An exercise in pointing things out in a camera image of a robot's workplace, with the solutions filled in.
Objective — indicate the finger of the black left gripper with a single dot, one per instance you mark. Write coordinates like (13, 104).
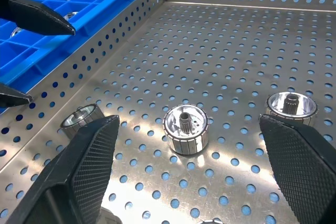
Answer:
(34, 16)
(11, 96)

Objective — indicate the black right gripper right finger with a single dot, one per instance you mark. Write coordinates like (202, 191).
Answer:
(302, 169)

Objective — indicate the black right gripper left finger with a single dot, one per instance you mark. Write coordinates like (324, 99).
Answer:
(65, 182)

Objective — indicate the blue plastic compartment tray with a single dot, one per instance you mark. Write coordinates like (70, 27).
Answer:
(105, 11)

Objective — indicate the metal nut on tray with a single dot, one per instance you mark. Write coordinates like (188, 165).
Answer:
(210, 222)

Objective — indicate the perforated metal tray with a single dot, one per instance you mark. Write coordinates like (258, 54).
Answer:
(210, 51)

